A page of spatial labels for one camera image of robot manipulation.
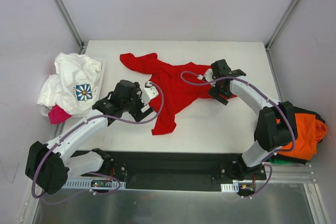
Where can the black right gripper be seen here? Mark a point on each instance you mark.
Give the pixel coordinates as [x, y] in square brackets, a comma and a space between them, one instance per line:
[218, 92]

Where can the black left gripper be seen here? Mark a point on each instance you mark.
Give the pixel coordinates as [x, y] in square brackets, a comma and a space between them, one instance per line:
[140, 111]

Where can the red t-shirt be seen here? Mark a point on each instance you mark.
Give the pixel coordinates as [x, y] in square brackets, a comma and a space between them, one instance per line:
[177, 93]

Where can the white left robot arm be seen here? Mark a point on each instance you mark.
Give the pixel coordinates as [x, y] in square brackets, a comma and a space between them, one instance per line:
[66, 144]

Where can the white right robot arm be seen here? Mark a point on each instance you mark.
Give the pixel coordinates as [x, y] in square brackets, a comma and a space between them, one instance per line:
[276, 124]

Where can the black t-shirt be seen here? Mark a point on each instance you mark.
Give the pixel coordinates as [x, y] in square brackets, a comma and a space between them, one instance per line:
[304, 110]

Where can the white daisy print t-shirt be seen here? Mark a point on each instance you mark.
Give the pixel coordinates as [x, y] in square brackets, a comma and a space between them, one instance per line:
[71, 82]

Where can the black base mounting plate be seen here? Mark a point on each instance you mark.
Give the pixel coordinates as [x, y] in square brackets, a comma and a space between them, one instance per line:
[170, 171]

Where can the green t-shirt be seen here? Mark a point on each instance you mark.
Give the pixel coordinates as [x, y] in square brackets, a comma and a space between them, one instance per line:
[274, 160]

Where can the pink t-shirt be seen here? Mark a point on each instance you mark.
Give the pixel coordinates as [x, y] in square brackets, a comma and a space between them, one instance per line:
[57, 115]

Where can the orange t-shirt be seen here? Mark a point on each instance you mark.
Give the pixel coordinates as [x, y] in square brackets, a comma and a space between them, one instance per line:
[304, 134]

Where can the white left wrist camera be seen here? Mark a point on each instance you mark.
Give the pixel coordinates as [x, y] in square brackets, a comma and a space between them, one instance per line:
[149, 92]

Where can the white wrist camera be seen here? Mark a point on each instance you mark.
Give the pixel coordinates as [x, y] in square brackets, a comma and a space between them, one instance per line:
[208, 75]
[149, 92]

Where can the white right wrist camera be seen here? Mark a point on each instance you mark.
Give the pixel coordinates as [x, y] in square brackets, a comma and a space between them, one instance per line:
[208, 75]

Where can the right aluminium frame post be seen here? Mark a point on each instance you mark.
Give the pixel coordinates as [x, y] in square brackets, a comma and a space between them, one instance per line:
[281, 24]

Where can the aluminium frame post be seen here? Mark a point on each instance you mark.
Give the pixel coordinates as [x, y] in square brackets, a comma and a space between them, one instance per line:
[71, 25]
[281, 24]

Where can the small white cable duct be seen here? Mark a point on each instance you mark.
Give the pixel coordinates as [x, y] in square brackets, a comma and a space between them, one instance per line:
[230, 188]

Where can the left aluminium frame post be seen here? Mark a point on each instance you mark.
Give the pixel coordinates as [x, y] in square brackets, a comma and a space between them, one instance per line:
[71, 25]

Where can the white slotted cable duct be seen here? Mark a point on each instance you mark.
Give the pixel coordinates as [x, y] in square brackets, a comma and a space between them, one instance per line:
[99, 184]

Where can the aluminium front rail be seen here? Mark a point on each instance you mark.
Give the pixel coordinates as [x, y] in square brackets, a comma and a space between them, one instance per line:
[288, 172]

